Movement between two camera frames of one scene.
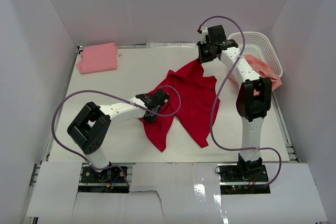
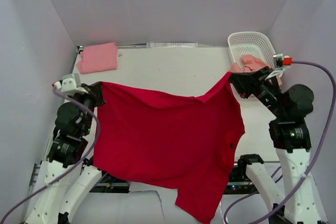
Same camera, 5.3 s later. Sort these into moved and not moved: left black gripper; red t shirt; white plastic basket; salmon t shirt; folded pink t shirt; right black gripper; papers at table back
Moved: right black gripper; left black gripper; red t shirt
Not moved: papers at table back; white plastic basket; folded pink t shirt; salmon t shirt
